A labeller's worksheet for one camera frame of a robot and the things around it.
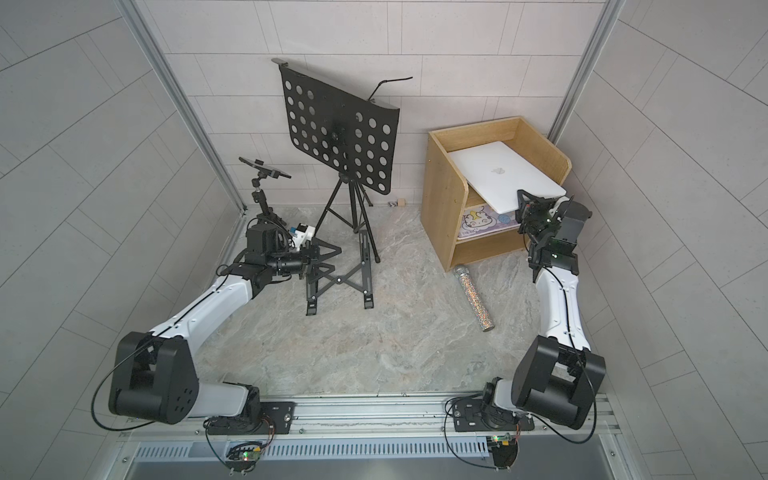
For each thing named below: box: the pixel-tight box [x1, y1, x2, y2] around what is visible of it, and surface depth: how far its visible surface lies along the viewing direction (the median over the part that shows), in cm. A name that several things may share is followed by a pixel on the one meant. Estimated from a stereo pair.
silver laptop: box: [448, 141, 566, 215], surface depth 80 cm
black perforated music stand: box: [271, 58, 413, 263], surface depth 77 cm
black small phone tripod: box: [238, 157, 291, 226], surface depth 86 cm
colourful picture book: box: [457, 203, 521, 241], surface depth 91 cm
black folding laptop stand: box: [306, 230, 374, 316], surface depth 93 cm
